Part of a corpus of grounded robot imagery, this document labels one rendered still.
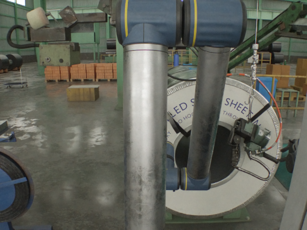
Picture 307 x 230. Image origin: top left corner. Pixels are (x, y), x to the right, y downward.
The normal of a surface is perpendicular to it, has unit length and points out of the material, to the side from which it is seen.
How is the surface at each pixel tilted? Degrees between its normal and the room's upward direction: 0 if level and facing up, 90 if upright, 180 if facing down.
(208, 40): 136
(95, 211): 0
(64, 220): 0
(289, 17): 90
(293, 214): 90
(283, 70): 90
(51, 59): 89
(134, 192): 81
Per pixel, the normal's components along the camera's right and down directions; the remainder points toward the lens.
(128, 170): -0.70, 0.07
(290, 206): -1.00, 0.01
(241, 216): 0.00, -0.96
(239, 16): -0.04, 0.08
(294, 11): -0.93, 0.10
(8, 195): 0.16, 0.26
